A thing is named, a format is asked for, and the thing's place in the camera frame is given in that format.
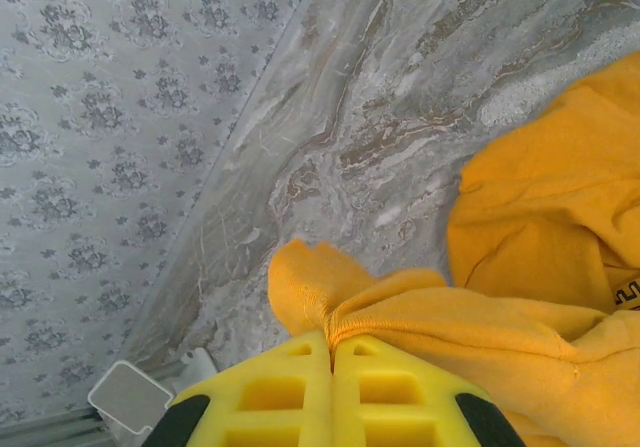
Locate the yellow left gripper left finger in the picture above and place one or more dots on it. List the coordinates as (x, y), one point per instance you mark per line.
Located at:
(270, 407)

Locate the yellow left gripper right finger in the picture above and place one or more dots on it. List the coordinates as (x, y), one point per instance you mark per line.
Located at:
(400, 407)

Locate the orange t-shirt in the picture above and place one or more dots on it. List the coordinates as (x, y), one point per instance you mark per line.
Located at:
(540, 207)

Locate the white phone stand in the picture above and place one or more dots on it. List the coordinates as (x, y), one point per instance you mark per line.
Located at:
(130, 397)

